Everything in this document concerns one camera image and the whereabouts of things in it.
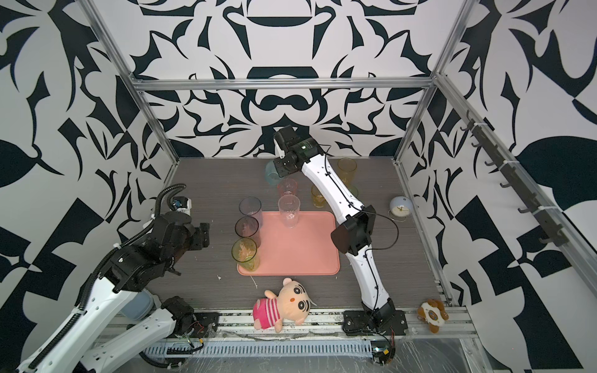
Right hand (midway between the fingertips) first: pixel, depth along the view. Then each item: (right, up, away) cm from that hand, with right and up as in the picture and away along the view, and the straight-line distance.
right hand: (285, 162), depth 85 cm
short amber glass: (+13, -14, +14) cm, 24 cm away
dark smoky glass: (-14, -24, +3) cm, 28 cm away
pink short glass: (0, -9, +17) cm, 20 cm away
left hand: (-25, -19, -16) cm, 35 cm away
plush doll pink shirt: (+3, -44, -14) cm, 46 cm away
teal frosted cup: (-6, -4, +7) cm, 10 cm away
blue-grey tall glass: (-13, -16, +2) cm, 21 cm away
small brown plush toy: (+47, -48, -11) cm, 68 cm away
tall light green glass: (-14, -30, -6) cm, 34 cm away
